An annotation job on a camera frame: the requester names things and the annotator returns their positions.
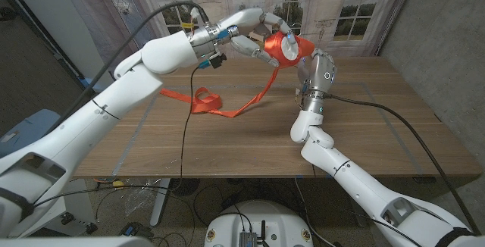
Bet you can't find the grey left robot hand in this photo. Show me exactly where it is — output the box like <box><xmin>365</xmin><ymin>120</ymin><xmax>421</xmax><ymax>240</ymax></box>
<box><xmin>189</xmin><ymin>7</ymin><xmax>300</xmax><ymax>68</ymax></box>

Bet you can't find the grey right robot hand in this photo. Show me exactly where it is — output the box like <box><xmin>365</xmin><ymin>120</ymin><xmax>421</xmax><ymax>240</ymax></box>
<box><xmin>297</xmin><ymin>48</ymin><xmax>337</xmax><ymax>96</ymax></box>

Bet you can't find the orange ribbon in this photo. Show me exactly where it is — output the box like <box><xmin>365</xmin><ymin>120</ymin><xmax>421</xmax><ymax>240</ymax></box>
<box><xmin>159</xmin><ymin>30</ymin><xmax>315</xmax><ymax>118</ymax></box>

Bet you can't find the printed window backdrop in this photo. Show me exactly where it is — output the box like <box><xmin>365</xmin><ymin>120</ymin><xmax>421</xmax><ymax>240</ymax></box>
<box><xmin>56</xmin><ymin>0</ymin><xmax>420</xmax><ymax>59</ymax></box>

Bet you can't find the metal table leg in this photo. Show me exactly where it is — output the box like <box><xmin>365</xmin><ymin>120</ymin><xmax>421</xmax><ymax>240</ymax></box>
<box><xmin>150</xmin><ymin>178</ymin><xmax>171</xmax><ymax>227</ymax></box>

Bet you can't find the clear plastic bag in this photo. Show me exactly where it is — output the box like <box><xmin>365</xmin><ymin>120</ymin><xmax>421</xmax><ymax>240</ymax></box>
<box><xmin>124</xmin><ymin>180</ymin><xmax>162</xmax><ymax>217</ymax></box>

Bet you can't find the blue plastic bin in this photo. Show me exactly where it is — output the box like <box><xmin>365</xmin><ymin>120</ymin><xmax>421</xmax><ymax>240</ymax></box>
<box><xmin>0</xmin><ymin>109</ymin><xmax>50</xmax><ymax>157</ymax></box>

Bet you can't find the white side cabinet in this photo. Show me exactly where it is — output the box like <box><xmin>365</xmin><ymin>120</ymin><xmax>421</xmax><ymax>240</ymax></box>
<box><xmin>48</xmin><ymin>180</ymin><xmax>95</xmax><ymax>237</ymax></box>

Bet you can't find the white robot chest shell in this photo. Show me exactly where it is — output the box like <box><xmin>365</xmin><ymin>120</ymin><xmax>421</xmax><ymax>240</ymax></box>
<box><xmin>0</xmin><ymin>236</ymin><xmax>152</xmax><ymax>247</ymax></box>

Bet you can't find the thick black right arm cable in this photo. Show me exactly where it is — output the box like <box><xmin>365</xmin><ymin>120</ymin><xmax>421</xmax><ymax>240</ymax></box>
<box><xmin>325</xmin><ymin>94</ymin><xmax>482</xmax><ymax>236</ymax></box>

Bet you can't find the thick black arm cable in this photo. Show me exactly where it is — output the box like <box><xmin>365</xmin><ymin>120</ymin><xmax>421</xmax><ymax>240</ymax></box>
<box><xmin>45</xmin><ymin>0</ymin><xmax>210</xmax><ymax>134</ymax></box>
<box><xmin>325</xmin><ymin>94</ymin><xmax>482</xmax><ymax>236</ymax></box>

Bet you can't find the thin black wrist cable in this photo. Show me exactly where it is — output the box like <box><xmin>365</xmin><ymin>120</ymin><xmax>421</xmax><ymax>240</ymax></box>
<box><xmin>33</xmin><ymin>64</ymin><xmax>202</xmax><ymax>207</ymax></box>

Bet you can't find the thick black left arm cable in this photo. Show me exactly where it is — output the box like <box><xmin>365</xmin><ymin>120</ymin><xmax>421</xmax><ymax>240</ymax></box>
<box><xmin>45</xmin><ymin>0</ymin><xmax>210</xmax><ymax>134</ymax></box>

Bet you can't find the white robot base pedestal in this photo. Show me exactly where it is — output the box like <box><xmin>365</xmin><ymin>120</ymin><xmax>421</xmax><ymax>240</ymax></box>
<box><xmin>204</xmin><ymin>200</ymin><xmax>314</xmax><ymax>247</ymax></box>

